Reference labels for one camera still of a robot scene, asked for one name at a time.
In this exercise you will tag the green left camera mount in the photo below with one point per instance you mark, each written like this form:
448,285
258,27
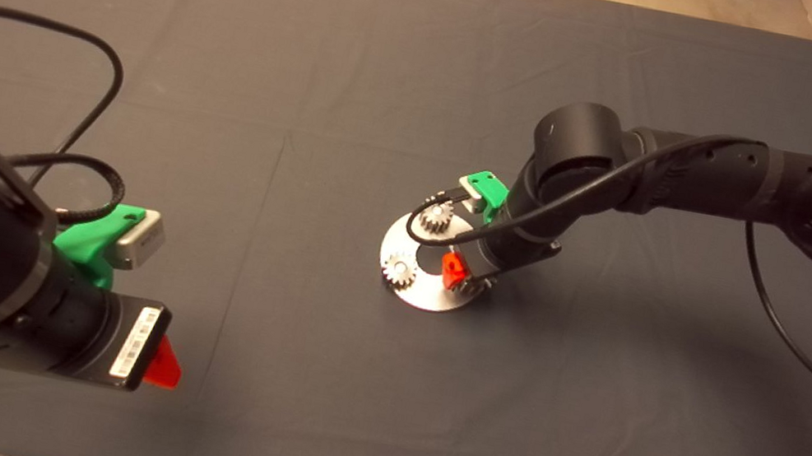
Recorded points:
86,243

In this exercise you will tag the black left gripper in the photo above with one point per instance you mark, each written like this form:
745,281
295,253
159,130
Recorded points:
131,342

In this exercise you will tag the small steel gear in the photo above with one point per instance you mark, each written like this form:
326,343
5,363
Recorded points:
440,224
399,270

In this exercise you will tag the dark grey table cloth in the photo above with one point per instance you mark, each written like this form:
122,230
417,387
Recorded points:
403,52

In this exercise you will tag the white right camera box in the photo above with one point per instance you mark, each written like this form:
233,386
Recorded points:
472,202

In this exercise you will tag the round metal plate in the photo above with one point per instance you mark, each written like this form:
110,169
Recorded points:
428,292

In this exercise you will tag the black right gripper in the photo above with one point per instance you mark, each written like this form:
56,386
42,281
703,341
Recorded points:
514,254

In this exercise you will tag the grey left camera box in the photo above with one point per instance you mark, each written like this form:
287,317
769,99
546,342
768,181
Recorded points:
143,239

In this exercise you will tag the large steel gear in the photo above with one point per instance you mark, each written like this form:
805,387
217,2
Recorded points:
473,288

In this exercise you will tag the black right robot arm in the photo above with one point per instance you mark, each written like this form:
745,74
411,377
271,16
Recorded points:
715,178

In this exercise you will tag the green right camera mount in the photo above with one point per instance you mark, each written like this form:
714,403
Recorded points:
492,189

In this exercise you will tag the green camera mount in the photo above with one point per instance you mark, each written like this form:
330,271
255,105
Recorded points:
86,243
492,189

